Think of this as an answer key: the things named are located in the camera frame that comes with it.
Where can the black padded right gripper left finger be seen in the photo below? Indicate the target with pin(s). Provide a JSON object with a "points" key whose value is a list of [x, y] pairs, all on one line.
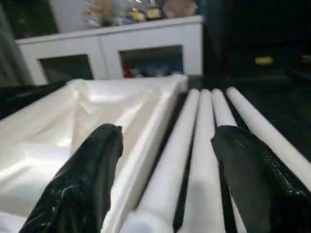
{"points": [[80, 189]]}

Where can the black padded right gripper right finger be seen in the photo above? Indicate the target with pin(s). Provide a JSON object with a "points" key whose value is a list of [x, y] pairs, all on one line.
{"points": [[262, 194]]}

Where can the white plastic table top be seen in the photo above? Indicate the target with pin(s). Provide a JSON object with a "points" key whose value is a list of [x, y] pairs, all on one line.
{"points": [[73, 109]]}

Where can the black table mat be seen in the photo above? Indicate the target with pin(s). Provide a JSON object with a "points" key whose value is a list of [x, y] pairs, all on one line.
{"points": [[279, 104]]}

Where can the red white bottle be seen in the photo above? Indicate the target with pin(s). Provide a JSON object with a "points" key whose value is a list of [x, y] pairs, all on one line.
{"points": [[126, 70]]}

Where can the white glass-door cabinet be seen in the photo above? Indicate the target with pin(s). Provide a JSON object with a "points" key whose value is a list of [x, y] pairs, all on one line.
{"points": [[107, 48]]}

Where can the grey curtain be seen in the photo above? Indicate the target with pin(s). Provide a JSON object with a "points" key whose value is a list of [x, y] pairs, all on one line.
{"points": [[7, 48]]}

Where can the black fabric covered furniture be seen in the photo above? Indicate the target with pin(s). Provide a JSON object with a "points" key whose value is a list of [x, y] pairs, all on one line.
{"points": [[243, 36]]}

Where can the yellow black toy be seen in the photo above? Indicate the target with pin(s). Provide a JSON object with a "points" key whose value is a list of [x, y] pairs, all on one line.
{"points": [[136, 14], [153, 12]]}

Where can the beige plush toy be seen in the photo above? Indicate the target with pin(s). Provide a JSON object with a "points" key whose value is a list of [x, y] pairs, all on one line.
{"points": [[181, 8]]}

